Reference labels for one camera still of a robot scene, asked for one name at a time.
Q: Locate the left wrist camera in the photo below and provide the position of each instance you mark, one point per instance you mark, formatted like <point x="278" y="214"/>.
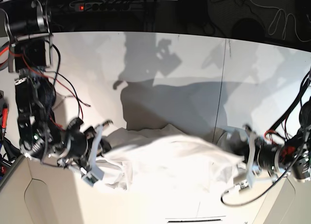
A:
<point x="241" y="184"/>

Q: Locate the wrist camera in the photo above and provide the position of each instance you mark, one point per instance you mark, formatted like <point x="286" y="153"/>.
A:
<point x="91" y="178"/>
<point x="241" y="184"/>

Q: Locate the black power strip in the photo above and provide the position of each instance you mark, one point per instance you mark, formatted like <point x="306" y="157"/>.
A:
<point x="103" y="6"/>

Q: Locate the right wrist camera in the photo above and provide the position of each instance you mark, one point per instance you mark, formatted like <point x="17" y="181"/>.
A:
<point x="91" y="178"/>

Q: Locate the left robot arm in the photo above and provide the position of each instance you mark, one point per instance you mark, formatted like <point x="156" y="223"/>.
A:
<point x="295" y="154"/>

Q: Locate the white t-shirt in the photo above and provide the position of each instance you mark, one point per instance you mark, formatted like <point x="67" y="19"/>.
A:
<point x="165" y="160"/>

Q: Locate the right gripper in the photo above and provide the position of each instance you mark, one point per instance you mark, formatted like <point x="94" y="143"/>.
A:
<point x="78" y="150"/>

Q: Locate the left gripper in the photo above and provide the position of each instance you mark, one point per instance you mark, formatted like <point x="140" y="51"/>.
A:
<point x="261" y="158"/>

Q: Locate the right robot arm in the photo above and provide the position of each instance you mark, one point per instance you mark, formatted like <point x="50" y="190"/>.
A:
<point x="30" y="47"/>

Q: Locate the orange grey pliers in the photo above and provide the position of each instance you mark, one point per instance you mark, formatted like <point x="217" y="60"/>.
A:
<point x="4" y="56"/>

